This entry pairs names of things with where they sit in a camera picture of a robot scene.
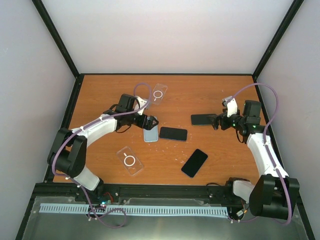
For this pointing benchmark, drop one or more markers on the black aluminium frame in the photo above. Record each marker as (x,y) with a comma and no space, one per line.
(26,224)

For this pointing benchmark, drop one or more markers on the clear case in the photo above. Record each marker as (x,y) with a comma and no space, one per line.
(130,160)
(158,93)

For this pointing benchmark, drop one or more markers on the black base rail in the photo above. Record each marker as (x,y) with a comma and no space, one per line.
(212,194)

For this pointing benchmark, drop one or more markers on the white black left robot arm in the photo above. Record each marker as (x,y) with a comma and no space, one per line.
(67,156)

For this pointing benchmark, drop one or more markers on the black phone near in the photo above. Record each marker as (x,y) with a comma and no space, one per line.
(194,163)

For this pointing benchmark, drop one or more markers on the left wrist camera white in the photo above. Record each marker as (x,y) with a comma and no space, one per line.
(143,103)

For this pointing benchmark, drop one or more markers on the light blue cable duct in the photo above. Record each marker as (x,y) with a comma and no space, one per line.
(140,210)

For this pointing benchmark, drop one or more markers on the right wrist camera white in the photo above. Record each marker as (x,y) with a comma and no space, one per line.
(231,105)

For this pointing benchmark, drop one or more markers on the blue phone black screen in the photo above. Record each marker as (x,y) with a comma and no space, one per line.
(170,133)

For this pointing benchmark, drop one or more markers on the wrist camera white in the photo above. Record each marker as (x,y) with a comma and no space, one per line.
(143,103)
(231,105)

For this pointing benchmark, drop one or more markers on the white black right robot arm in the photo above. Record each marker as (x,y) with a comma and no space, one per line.
(275,194)

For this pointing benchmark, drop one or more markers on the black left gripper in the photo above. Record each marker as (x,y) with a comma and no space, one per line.
(148,126)

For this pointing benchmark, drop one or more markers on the dark teal phone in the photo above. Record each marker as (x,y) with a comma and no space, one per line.
(200,120)

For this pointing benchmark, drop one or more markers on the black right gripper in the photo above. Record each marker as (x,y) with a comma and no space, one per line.
(223,118)

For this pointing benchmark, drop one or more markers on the light blue phone case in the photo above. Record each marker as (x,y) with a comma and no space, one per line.
(151,135)

